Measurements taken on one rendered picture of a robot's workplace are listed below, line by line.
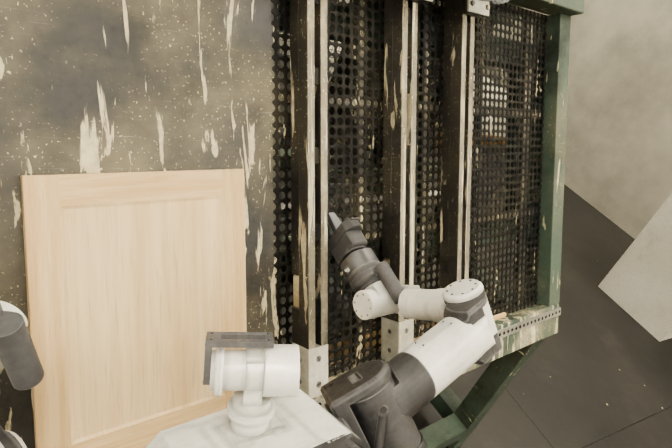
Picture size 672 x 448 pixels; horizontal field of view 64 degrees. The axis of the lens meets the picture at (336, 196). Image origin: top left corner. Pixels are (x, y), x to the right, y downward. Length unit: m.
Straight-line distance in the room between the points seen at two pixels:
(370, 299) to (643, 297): 3.69
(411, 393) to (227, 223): 0.56
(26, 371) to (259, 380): 0.27
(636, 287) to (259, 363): 4.19
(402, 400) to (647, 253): 3.90
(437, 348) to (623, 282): 3.90
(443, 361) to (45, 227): 0.73
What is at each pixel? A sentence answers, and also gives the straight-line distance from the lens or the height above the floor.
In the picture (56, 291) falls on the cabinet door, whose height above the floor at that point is 1.19.
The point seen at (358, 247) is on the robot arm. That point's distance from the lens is 1.28.
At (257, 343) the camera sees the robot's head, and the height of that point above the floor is 1.46.
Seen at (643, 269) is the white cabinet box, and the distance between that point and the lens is 4.70.
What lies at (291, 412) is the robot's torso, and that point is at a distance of 0.82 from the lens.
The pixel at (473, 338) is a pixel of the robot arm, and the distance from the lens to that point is 0.98.
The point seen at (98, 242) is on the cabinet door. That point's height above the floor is 1.26.
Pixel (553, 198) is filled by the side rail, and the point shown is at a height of 1.26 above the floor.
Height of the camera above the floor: 1.98
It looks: 29 degrees down
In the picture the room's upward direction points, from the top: 23 degrees clockwise
